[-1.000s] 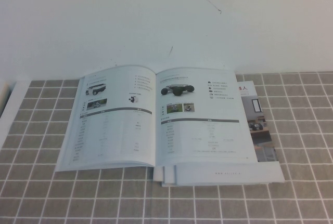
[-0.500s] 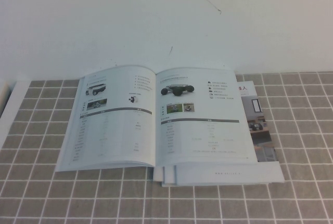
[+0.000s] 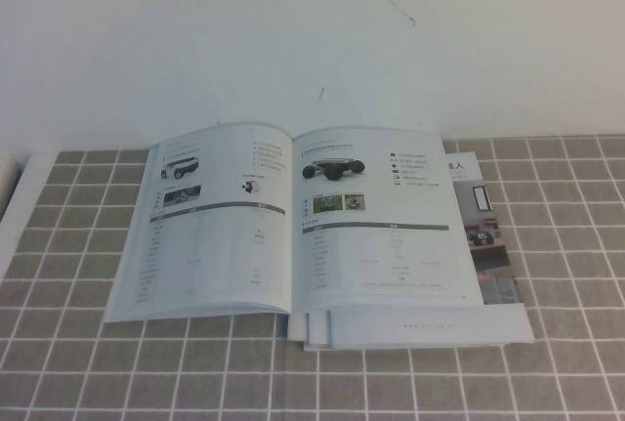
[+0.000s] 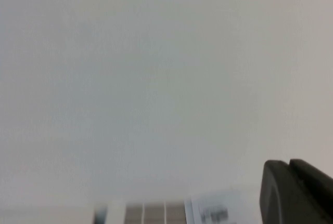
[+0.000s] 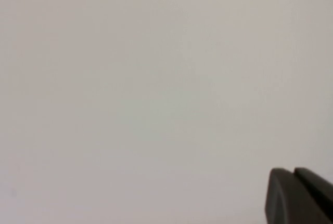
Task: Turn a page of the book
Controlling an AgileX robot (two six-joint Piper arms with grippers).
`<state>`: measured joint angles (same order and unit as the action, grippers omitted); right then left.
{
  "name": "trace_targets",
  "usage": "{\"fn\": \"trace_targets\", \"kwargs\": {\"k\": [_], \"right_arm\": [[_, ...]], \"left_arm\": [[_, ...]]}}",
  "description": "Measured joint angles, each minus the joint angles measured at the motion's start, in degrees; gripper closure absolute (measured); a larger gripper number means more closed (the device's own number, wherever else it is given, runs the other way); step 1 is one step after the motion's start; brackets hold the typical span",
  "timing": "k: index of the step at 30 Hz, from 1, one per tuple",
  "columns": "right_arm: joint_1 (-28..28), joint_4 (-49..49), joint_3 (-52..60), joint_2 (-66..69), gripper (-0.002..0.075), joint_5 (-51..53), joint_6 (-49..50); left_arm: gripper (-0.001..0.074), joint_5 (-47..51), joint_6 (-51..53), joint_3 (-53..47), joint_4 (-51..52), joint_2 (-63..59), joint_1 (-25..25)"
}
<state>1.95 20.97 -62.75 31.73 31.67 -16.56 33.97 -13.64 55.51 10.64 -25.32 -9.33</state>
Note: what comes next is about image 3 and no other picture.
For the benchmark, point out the white product catalogue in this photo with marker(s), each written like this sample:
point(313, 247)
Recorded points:
point(220, 225)

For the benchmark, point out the white book under stack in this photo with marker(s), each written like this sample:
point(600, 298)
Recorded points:
point(317, 330)

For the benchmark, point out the grey checked tablecloth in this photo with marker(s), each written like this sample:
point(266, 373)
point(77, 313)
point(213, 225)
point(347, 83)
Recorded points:
point(195, 382)

